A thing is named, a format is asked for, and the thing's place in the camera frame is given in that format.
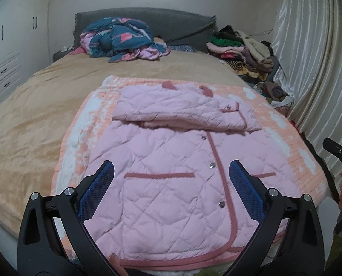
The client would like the pink quilted jacket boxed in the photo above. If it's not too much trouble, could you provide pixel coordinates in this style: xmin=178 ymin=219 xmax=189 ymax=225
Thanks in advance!
xmin=85 ymin=83 xmax=300 ymax=271

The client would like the pile of folded clothes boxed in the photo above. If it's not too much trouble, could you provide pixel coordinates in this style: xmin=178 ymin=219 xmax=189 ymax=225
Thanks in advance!
xmin=206 ymin=25 xmax=294 ymax=116

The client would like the green garment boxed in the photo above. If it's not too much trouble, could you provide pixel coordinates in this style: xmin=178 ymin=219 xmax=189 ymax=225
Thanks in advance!
xmin=323 ymin=229 xmax=342 ymax=276

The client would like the white satin curtain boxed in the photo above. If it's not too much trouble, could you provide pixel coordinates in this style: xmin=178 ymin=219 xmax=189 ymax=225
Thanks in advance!
xmin=269 ymin=0 xmax=342 ymax=184

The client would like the tan bed cover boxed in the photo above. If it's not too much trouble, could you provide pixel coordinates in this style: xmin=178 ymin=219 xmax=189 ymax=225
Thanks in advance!
xmin=0 ymin=51 xmax=244 ymax=236

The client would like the orange white fleece blanket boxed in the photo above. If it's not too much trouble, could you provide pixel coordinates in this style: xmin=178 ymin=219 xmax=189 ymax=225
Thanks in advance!
xmin=50 ymin=75 xmax=328 ymax=276

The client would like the white wardrobe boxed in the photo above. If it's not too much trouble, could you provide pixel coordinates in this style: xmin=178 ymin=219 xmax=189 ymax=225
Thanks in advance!
xmin=0 ymin=0 xmax=50 ymax=103

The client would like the grey headboard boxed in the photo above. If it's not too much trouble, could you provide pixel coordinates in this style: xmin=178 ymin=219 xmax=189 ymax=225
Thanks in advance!
xmin=73 ymin=8 xmax=216 ymax=53

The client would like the dark blue floral duvet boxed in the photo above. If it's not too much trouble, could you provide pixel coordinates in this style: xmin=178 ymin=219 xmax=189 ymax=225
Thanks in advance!
xmin=80 ymin=17 xmax=171 ymax=62

